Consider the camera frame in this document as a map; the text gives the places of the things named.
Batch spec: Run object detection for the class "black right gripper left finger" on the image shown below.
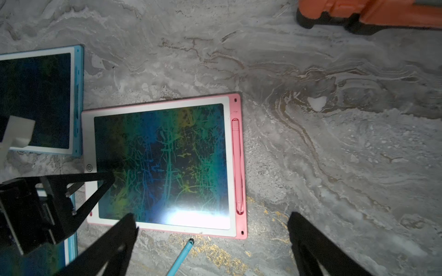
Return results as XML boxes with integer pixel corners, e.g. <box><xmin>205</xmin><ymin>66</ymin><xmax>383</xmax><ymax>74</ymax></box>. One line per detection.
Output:
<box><xmin>57</xmin><ymin>213</ymin><xmax>139</xmax><ymax>276</ymax></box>

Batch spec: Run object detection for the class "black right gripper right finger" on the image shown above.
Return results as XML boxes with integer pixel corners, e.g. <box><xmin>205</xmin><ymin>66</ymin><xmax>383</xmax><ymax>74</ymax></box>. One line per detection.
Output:
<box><xmin>287</xmin><ymin>212</ymin><xmax>371</xmax><ymax>276</ymax></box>

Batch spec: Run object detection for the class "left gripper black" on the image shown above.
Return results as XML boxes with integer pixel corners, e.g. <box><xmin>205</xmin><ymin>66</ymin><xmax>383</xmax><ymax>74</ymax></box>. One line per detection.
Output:
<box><xmin>1</xmin><ymin>172</ymin><xmax>115</xmax><ymax>255</ymax></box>

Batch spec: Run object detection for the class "blue tablet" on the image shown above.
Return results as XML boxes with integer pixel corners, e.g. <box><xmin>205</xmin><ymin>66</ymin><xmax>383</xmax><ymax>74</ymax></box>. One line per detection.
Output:
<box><xmin>0</xmin><ymin>193</ymin><xmax>78</xmax><ymax>276</ymax></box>
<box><xmin>1</xmin><ymin>45</ymin><xmax>84</xmax><ymax>157</ymax></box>

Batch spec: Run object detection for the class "blue stylus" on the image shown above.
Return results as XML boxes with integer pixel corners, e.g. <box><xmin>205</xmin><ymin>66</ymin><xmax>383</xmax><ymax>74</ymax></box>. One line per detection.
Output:
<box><xmin>167</xmin><ymin>238</ymin><xmax>195</xmax><ymax>276</ymax></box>

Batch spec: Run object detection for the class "pink writing tablet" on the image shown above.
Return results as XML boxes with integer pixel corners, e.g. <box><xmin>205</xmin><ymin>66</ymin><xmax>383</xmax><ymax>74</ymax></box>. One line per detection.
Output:
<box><xmin>82</xmin><ymin>93</ymin><xmax>248</xmax><ymax>240</ymax></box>

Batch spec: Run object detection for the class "pink stylus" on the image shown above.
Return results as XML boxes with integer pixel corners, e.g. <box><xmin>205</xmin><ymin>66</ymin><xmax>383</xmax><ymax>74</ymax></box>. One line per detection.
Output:
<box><xmin>232</xmin><ymin>118</ymin><xmax>244</xmax><ymax>215</ymax></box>

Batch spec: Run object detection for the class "orange plastic tool case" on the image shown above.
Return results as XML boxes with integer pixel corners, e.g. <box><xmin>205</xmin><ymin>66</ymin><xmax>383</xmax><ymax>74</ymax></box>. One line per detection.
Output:
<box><xmin>296</xmin><ymin>0</ymin><xmax>442</xmax><ymax>35</ymax></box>

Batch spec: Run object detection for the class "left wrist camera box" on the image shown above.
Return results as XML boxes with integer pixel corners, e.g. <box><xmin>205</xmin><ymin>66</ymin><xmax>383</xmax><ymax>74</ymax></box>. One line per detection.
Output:
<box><xmin>1</xmin><ymin>116</ymin><xmax>35</xmax><ymax>169</ymax></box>

